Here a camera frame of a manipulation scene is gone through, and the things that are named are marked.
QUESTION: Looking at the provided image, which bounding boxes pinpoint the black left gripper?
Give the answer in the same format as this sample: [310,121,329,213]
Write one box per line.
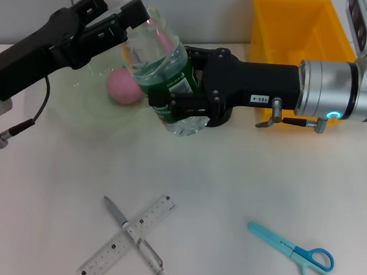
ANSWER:
[0,0,151,112]

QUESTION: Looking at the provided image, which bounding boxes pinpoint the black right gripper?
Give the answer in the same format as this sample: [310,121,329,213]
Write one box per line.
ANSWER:
[145,43,304,134]

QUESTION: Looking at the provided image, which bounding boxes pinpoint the clear bottle with green label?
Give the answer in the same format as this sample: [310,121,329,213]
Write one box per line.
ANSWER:
[87,0,217,141]

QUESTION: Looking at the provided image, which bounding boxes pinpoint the pink peach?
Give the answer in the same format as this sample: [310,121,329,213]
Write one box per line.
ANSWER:
[105,67,145,107]

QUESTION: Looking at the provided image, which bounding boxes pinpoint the black mesh pen holder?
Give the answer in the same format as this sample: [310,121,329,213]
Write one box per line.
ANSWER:
[183,48,241,130]

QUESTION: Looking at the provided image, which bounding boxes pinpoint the translucent green fruit bowl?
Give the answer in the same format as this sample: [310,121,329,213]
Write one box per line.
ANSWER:
[38,31,177,144]

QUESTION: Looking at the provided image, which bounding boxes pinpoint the transparent plastic ruler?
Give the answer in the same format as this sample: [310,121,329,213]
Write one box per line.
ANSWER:
[77,188,180,275]

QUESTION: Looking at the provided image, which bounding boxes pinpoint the grey white pen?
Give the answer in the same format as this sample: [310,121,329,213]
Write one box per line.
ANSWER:
[97,195,173,275]

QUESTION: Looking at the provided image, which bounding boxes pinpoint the blue scissors with sheath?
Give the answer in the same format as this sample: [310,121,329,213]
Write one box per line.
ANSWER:
[244,221,338,275]

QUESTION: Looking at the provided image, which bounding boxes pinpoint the yellow plastic bin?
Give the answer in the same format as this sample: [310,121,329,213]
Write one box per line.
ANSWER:
[244,0,363,131]

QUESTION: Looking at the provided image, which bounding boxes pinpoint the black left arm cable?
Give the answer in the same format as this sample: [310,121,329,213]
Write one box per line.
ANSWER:
[0,72,52,153]

